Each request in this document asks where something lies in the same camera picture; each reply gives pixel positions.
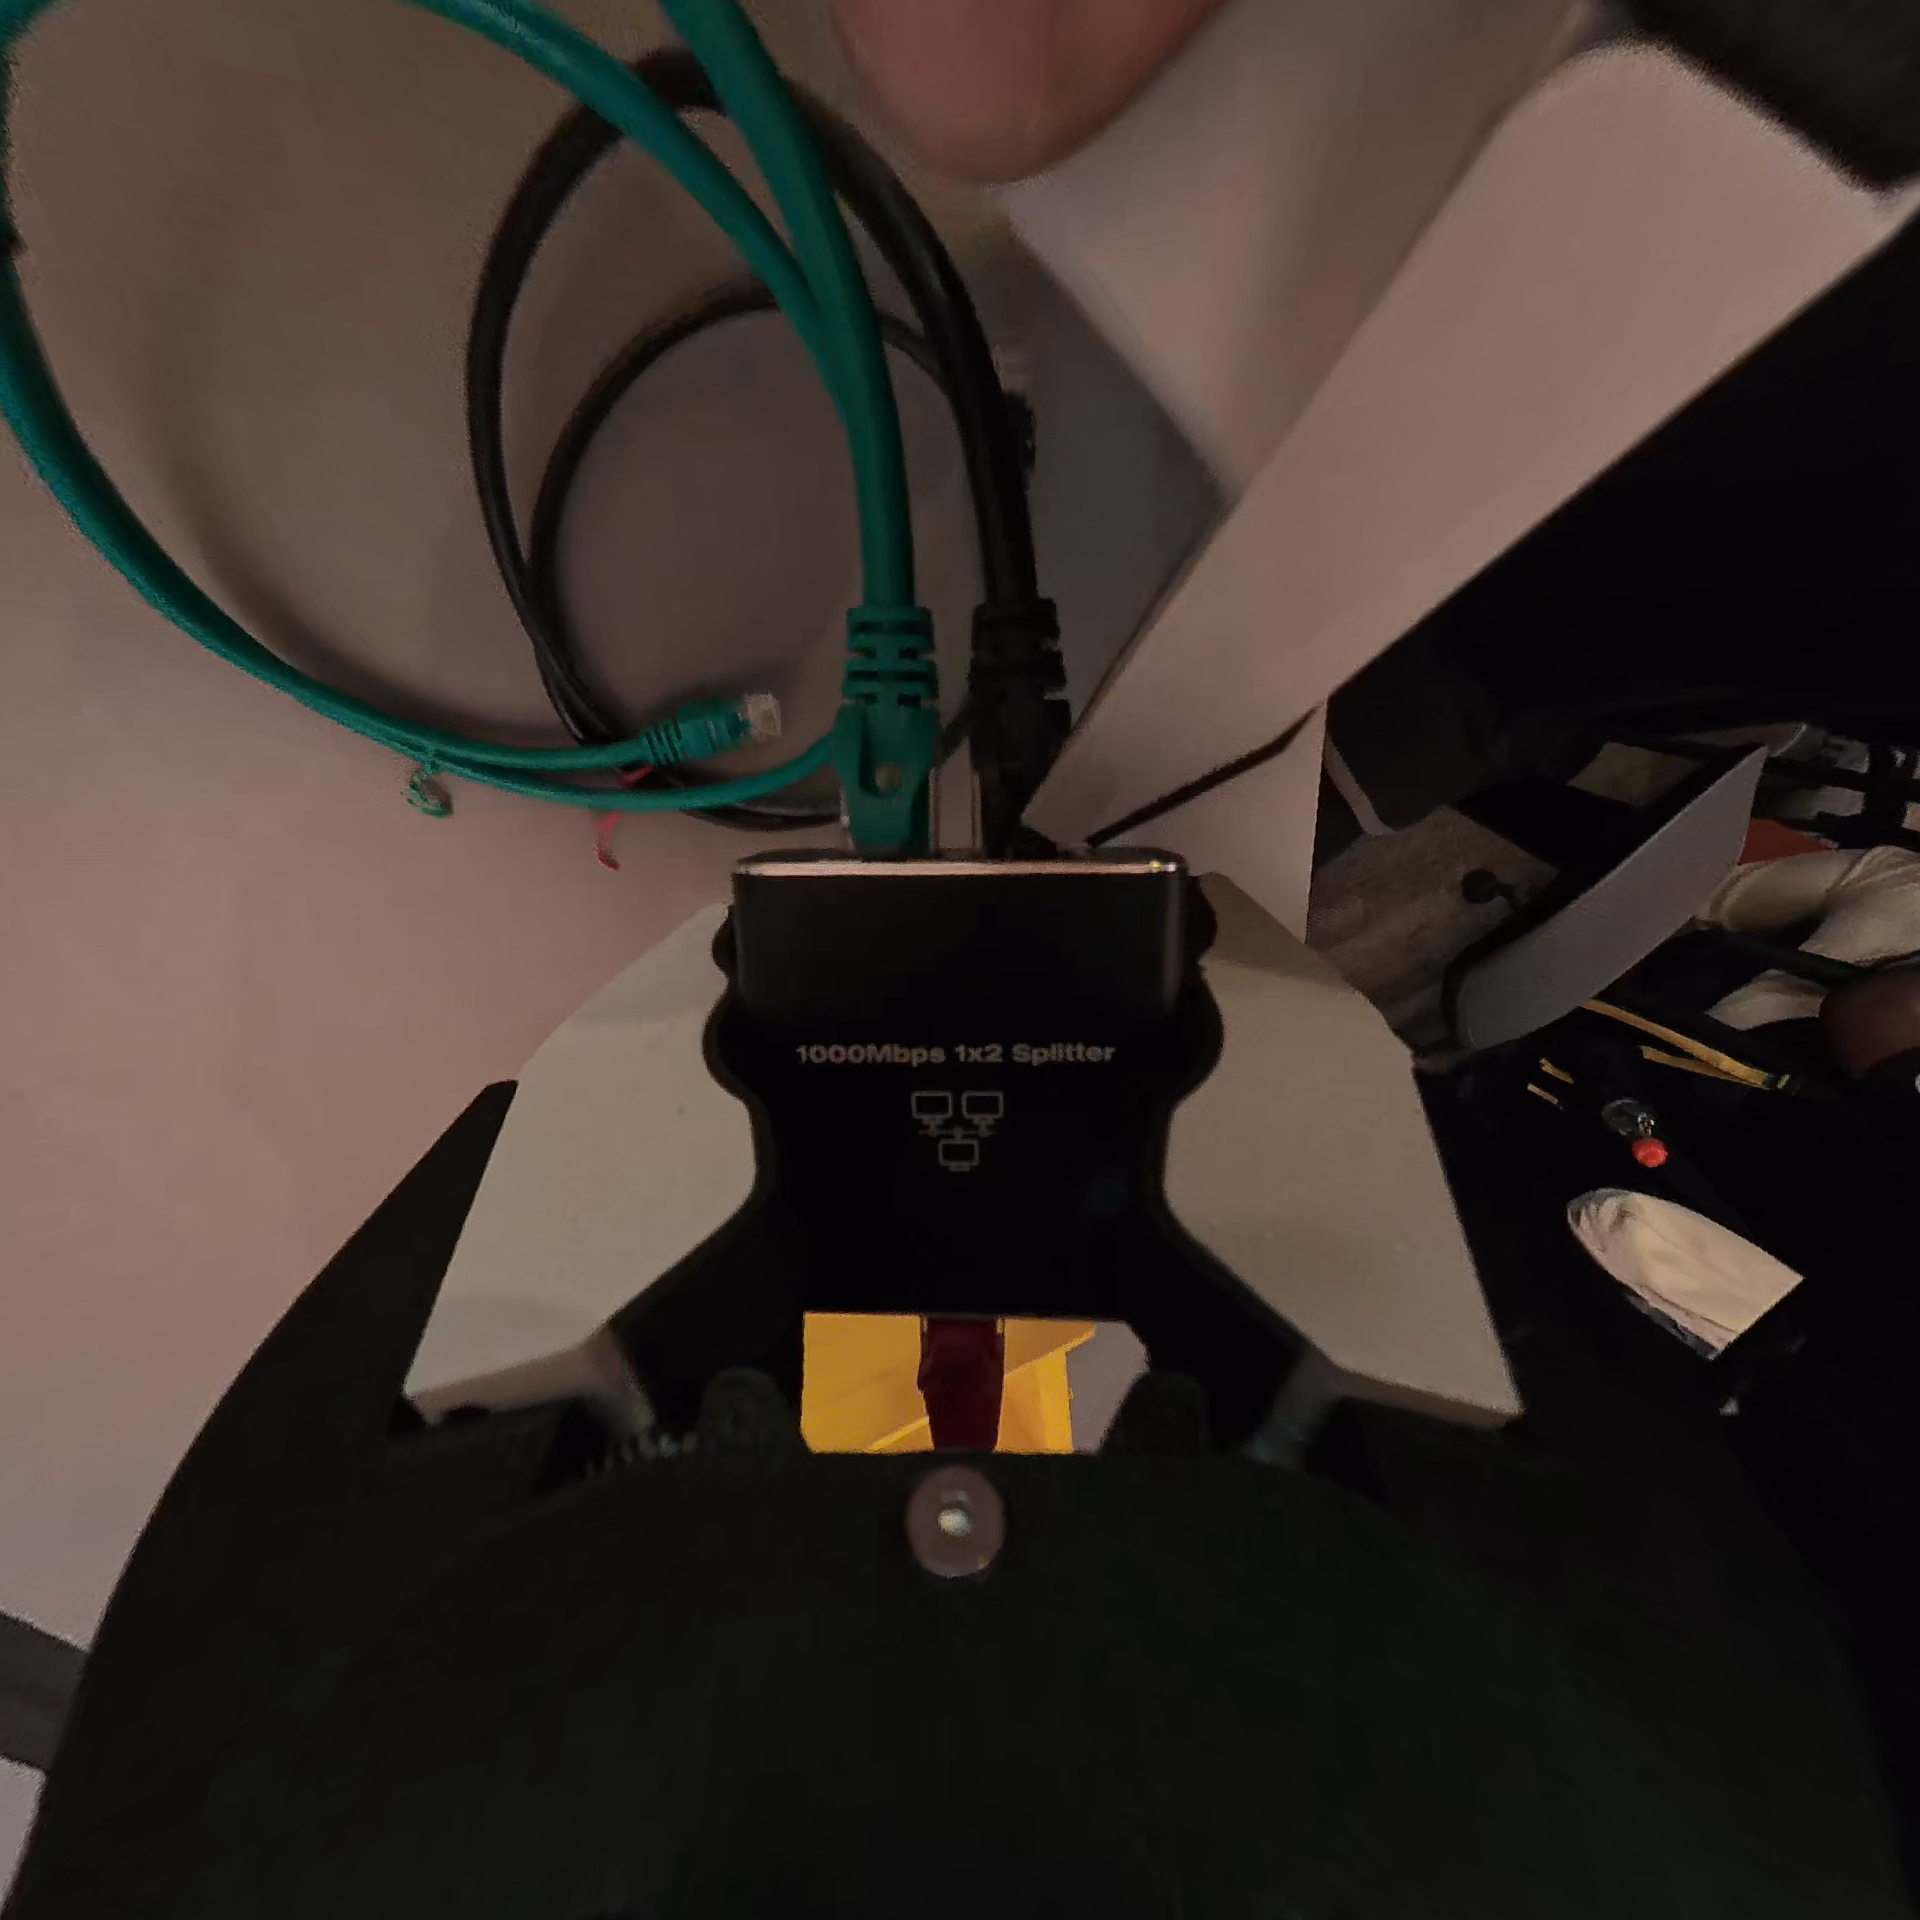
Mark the person's right hand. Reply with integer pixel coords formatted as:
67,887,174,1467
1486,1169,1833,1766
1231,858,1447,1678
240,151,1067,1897
831,0,1219,182

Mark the grey slanted board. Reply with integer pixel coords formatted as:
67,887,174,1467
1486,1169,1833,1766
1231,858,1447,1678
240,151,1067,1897
1445,747,1776,1055

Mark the red twist tie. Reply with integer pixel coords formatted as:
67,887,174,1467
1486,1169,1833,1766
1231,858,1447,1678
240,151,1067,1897
587,766,663,875

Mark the black ethernet splitter box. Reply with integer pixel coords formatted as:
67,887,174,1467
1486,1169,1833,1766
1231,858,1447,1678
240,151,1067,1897
729,847,1191,1325

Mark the white cloth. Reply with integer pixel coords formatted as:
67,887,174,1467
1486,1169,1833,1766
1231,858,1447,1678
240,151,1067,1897
1710,843,1920,965
1565,1183,1806,1360

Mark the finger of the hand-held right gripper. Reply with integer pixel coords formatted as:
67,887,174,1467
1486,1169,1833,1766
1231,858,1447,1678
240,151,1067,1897
1075,40,1920,841
986,45,1577,499

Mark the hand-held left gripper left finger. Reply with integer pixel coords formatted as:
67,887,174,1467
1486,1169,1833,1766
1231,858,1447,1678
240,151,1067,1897
398,901,816,1419

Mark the red ethernet cable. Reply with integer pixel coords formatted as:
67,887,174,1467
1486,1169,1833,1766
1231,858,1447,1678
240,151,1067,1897
918,1317,1009,1451

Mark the black ethernet cable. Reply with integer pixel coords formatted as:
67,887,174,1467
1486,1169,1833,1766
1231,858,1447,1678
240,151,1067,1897
469,45,1074,858

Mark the green ethernet cable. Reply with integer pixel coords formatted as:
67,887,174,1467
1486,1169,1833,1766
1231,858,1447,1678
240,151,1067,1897
0,0,946,858

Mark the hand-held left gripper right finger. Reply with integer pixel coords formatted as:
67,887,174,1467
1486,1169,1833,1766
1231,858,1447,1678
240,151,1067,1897
1112,871,1527,1448

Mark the yellow plastic bin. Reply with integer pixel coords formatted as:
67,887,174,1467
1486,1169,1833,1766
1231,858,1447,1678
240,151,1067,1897
802,1312,1096,1456

